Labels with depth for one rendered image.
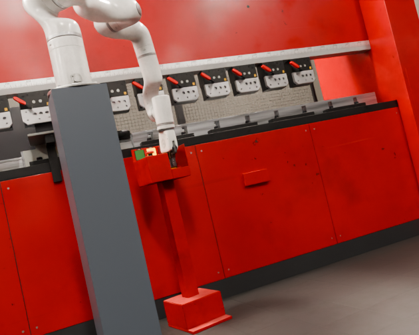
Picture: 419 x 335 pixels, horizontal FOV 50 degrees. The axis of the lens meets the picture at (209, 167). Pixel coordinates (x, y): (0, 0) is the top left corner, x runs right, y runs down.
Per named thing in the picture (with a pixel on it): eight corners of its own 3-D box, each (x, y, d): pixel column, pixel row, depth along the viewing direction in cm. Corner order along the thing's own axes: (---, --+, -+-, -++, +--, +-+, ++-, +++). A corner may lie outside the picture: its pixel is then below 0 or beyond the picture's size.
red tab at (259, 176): (245, 186, 244) (243, 173, 245) (244, 186, 246) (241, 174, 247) (269, 180, 250) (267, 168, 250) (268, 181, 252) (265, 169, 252)
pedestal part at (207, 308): (193, 334, 186) (187, 306, 187) (168, 326, 207) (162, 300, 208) (232, 318, 197) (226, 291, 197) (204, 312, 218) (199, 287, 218)
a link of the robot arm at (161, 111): (152, 126, 211) (160, 123, 203) (147, 98, 211) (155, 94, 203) (168, 124, 215) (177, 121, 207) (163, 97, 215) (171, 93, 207)
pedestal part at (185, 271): (187, 298, 201) (161, 181, 204) (181, 297, 206) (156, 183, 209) (199, 294, 204) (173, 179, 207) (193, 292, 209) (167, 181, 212)
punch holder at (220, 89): (207, 97, 257) (201, 70, 258) (203, 101, 265) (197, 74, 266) (231, 94, 262) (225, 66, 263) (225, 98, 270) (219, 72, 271)
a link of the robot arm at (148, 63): (129, 64, 214) (147, 125, 217) (141, 54, 201) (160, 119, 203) (145, 60, 219) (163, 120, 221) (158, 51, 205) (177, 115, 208)
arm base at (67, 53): (108, 82, 149) (96, 29, 150) (49, 88, 141) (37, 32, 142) (99, 98, 167) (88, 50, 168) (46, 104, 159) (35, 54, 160)
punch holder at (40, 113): (23, 125, 222) (16, 93, 223) (24, 128, 230) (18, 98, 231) (54, 120, 227) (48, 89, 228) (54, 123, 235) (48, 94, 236)
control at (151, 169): (152, 183, 196) (143, 143, 197) (138, 187, 209) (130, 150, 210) (191, 175, 206) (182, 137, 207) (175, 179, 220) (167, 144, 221)
